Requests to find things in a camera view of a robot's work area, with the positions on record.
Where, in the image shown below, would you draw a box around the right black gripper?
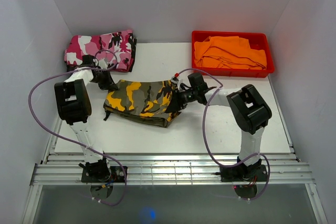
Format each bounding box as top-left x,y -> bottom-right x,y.
165,88 -> 197,114

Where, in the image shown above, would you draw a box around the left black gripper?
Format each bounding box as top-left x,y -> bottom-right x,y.
90,68 -> 117,91

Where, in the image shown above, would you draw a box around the yellow camouflage trousers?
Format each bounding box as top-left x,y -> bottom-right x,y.
103,80 -> 181,128

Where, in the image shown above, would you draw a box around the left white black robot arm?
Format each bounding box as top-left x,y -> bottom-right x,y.
54,49 -> 118,182

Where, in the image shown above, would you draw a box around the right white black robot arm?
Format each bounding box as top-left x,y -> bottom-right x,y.
167,72 -> 272,185

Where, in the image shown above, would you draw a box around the pink camouflage folded trousers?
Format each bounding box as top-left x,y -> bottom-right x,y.
64,29 -> 137,72

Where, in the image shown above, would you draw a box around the orange cloth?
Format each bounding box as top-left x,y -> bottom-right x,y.
194,36 -> 267,70

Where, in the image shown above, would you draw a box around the red plastic bin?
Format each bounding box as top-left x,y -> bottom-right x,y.
191,30 -> 275,78

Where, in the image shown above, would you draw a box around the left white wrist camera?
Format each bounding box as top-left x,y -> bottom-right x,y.
94,59 -> 109,69

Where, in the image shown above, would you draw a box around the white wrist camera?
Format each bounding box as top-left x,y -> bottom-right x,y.
94,59 -> 109,69
171,73 -> 182,90

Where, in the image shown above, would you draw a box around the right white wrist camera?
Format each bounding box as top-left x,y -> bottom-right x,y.
171,73 -> 182,90

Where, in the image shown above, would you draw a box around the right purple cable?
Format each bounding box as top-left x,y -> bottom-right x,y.
174,68 -> 270,201

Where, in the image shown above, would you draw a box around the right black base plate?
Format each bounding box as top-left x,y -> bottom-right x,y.
219,165 -> 268,183

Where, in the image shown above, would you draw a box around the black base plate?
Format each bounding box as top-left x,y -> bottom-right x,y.
219,165 -> 268,183
80,166 -> 128,183

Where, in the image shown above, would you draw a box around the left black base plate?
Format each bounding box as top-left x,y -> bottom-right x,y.
80,166 -> 128,183

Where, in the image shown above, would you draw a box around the aluminium rail frame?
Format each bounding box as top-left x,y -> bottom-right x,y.
22,71 -> 328,224

